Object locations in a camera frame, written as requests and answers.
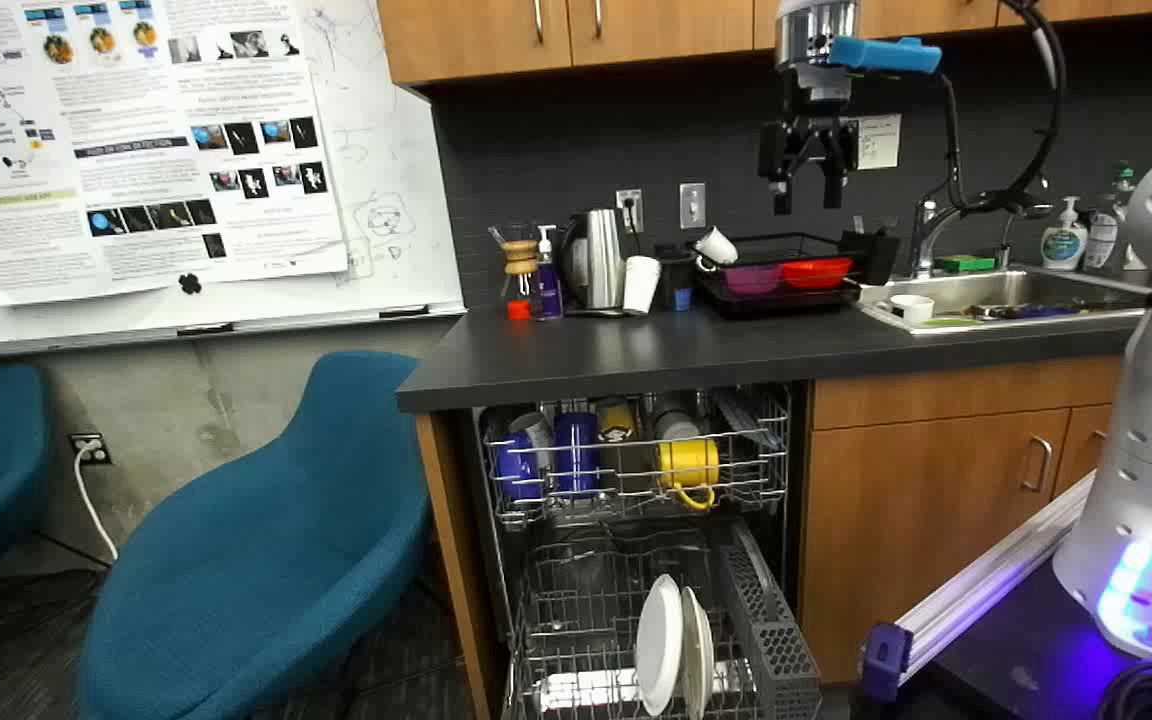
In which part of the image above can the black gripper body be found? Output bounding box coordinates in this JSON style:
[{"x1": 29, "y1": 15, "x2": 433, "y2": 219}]
[{"x1": 755, "y1": 98, "x2": 863, "y2": 185}]

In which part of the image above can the black utensil holder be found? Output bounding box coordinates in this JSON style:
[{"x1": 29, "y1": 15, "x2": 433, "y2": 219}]
[{"x1": 835, "y1": 225, "x2": 906, "y2": 290}]

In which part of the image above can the white mug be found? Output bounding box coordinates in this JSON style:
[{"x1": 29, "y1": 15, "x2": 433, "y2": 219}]
[{"x1": 690, "y1": 225, "x2": 746, "y2": 273}]

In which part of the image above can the red bowl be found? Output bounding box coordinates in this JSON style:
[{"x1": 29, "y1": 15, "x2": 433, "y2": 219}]
[{"x1": 776, "y1": 253, "x2": 862, "y2": 295}]

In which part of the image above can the purple bowl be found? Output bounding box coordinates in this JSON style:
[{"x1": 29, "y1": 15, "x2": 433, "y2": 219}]
[{"x1": 719, "y1": 259, "x2": 788, "y2": 300}]

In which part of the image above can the black dish drying rack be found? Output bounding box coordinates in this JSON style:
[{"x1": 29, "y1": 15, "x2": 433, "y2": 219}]
[{"x1": 697, "y1": 233, "x2": 863, "y2": 323}]

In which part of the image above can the chrome sink faucet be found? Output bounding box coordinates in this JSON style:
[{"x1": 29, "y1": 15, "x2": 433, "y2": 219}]
[{"x1": 912, "y1": 185, "x2": 1063, "y2": 279}]

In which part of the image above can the white cup in sink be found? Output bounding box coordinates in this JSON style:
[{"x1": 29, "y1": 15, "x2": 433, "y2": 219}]
[{"x1": 890, "y1": 292, "x2": 942, "y2": 330}]

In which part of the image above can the green sponge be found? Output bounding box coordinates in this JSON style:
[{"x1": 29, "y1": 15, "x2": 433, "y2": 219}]
[{"x1": 934, "y1": 249, "x2": 999, "y2": 279}]

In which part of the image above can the white tall cup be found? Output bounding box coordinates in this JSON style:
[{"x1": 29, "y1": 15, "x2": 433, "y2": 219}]
[{"x1": 622, "y1": 253, "x2": 670, "y2": 322}]

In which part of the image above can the wooden upper cabinet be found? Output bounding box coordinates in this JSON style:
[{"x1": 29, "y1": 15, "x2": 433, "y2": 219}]
[{"x1": 374, "y1": 0, "x2": 1152, "y2": 92}]

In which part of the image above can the wooden cabinet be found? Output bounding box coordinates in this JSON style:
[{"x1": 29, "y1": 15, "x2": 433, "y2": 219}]
[
  {"x1": 798, "y1": 353, "x2": 1127, "y2": 689},
  {"x1": 374, "y1": 0, "x2": 1152, "y2": 92}
]

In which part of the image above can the stainless steel sink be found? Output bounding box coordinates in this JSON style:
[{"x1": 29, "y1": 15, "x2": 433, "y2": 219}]
[{"x1": 855, "y1": 265, "x2": 1152, "y2": 340}]

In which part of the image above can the clear soap dispenser bottle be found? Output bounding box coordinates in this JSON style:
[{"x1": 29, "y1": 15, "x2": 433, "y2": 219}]
[{"x1": 1036, "y1": 192, "x2": 1093, "y2": 277}]

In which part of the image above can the purple spray bottle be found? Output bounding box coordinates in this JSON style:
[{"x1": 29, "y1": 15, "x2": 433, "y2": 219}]
[{"x1": 532, "y1": 219, "x2": 570, "y2": 323}]

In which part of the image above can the white dish soap bottle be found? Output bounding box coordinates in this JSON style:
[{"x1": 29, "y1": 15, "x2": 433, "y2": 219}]
[{"x1": 1081, "y1": 165, "x2": 1139, "y2": 279}]

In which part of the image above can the yellow mug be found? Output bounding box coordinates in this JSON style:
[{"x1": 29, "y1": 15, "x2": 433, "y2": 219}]
[{"x1": 657, "y1": 431, "x2": 723, "y2": 518}]

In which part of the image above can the blue mug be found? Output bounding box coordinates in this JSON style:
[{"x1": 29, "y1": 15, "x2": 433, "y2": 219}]
[
  {"x1": 485, "y1": 425, "x2": 554, "y2": 512},
  {"x1": 549, "y1": 409, "x2": 605, "y2": 501}
]

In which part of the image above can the wooden lower cabinet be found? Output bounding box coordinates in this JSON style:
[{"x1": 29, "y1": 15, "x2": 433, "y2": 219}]
[{"x1": 798, "y1": 353, "x2": 1127, "y2": 689}]

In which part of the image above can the white whiteboard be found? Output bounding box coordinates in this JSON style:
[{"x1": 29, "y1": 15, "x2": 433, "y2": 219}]
[{"x1": 0, "y1": 0, "x2": 470, "y2": 364}]

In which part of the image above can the white plate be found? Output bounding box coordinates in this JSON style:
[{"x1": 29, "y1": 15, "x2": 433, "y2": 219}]
[
  {"x1": 631, "y1": 567, "x2": 693, "y2": 720},
  {"x1": 675, "y1": 585, "x2": 719, "y2": 720}
]

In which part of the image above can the large white research poster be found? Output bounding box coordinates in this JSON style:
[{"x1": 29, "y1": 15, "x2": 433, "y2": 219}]
[{"x1": 0, "y1": 0, "x2": 353, "y2": 314}]

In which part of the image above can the white paper wall note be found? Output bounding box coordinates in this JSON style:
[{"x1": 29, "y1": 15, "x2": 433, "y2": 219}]
[{"x1": 852, "y1": 111, "x2": 906, "y2": 176}]

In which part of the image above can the grey wall light switch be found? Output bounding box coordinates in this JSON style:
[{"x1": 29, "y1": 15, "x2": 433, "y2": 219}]
[{"x1": 675, "y1": 179, "x2": 714, "y2": 233}]

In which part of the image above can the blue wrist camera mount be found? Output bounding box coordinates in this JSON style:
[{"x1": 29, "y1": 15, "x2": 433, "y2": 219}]
[{"x1": 824, "y1": 34, "x2": 947, "y2": 80}]

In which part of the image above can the white wall outlet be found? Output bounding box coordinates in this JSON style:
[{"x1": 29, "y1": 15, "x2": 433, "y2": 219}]
[{"x1": 613, "y1": 185, "x2": 649, "y2": 242}]

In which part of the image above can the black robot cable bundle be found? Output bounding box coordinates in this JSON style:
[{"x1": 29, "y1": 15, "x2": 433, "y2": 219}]
[{"x1": 929, "y1": 0, "x2": 1072, "y2": 230}]

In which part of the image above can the dishwasher wire mug rack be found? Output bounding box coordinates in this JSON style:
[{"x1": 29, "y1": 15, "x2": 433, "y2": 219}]
[{"x1": 472, "y1": 383, "x2": 798, "y2": 534}]

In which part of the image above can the aluminium rail blue end cap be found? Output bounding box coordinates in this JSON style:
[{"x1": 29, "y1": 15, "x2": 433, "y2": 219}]
[{"x1": 862, "y1": 470, "x2": 1100, "y2": 704}]

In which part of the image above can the dishwasher wire plate rack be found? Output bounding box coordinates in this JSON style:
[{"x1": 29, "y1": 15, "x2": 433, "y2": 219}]
[{"x1": 501, "y1": 518, "x2": 828, "y2": 720}]

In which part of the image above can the low wall power socket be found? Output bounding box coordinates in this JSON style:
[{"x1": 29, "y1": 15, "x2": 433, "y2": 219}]
[{"x1": 64, "y1": 427, "x2": 115, "y2": 474}]

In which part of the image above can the white power cord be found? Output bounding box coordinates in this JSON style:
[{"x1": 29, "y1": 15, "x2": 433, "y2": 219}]
[{"x1": 69, "y1": 443, "x2": 123, "y2": 566}]

